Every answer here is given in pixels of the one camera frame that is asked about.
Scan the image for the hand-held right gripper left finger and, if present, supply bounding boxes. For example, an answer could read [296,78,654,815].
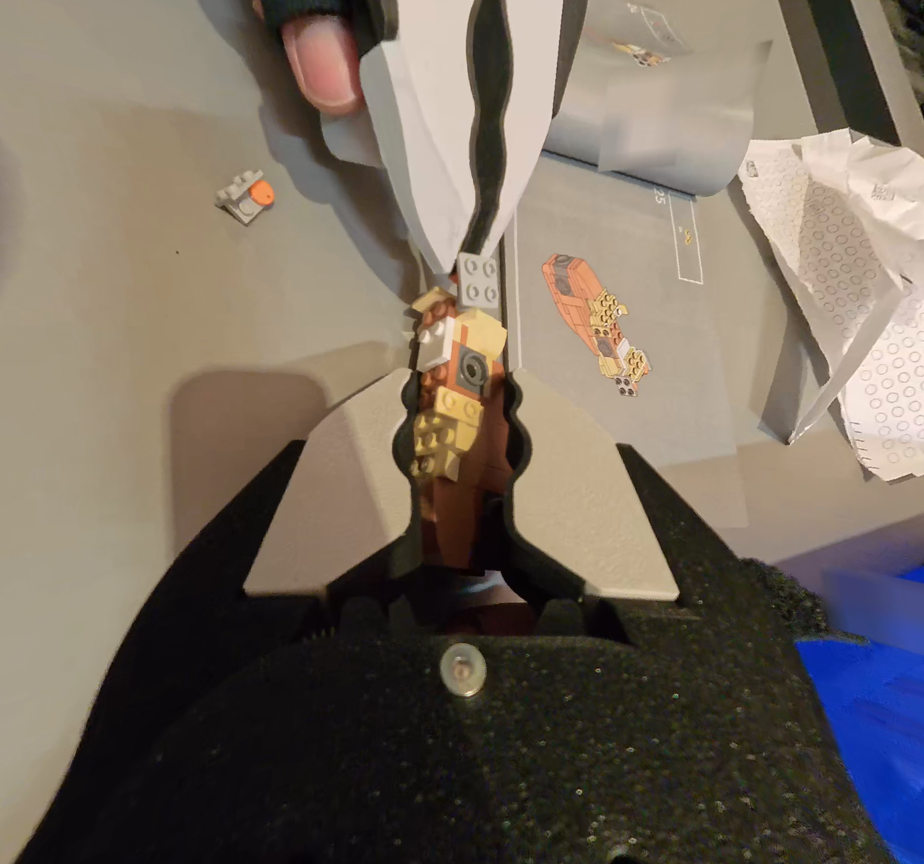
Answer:
[244,368,423,598]

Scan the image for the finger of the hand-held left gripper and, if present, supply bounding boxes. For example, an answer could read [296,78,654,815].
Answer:
[359,0,490,277]
[463,0,571,260]

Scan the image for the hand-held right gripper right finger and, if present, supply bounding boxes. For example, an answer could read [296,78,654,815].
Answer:
[504,366,681,601]

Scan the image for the orange tan brick model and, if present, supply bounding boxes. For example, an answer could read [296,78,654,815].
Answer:
[409,287,517,576]

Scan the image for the small pale grey brick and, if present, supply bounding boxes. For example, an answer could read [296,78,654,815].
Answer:
[456,252,502,309]

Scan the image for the small dark grey brick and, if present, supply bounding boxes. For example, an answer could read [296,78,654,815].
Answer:
[215,170,275,226]

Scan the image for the grey instruction booklet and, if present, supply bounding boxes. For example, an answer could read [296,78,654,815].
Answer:
[501,0,798,471]

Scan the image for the torn white paper bag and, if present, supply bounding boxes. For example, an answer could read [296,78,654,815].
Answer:
[738,128,924,483]

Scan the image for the blue plastic bin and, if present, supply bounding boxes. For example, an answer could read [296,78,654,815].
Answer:
[794,568,924,864]

